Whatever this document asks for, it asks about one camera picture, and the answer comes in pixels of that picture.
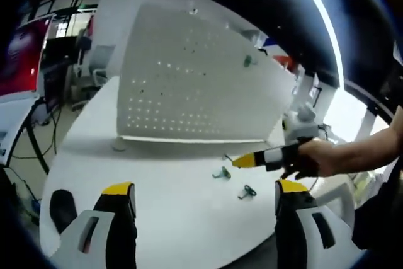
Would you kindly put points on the black computer mouse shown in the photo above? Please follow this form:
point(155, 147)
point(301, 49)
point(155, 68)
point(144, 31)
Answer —
point(63, 209)

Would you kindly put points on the ceiling light strip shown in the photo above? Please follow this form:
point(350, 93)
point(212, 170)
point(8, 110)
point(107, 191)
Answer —
point(327, 23)

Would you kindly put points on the white square column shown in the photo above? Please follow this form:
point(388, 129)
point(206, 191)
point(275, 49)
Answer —
point(116, 14)

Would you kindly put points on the person's right hand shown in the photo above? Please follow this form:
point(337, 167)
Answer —
point(321, 158)

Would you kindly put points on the white laptop red screen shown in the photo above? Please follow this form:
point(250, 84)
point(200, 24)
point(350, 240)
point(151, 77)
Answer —
point(19, 54)

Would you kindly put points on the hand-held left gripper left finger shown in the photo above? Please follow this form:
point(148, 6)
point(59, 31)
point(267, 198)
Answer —
point(85, 240)

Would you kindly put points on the white office chair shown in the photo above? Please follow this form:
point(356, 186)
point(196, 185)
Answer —
point(99, 64)

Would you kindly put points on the grey metal hook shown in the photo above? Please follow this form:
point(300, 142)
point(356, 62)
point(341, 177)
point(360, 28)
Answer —
point(247, 191)
point(224, 172)

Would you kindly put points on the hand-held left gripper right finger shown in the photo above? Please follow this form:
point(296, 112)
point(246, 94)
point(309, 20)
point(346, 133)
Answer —
point(324, 237)

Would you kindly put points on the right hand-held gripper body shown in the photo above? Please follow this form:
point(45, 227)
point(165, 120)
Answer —
point(300, 125)

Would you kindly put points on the person's black shirt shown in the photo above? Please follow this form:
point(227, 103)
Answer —
point(384, 212)

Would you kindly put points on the black computer monitor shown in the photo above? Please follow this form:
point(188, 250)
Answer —
point(55, 86)

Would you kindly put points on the white perforated mounting plate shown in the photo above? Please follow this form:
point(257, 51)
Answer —
point(189, 99)

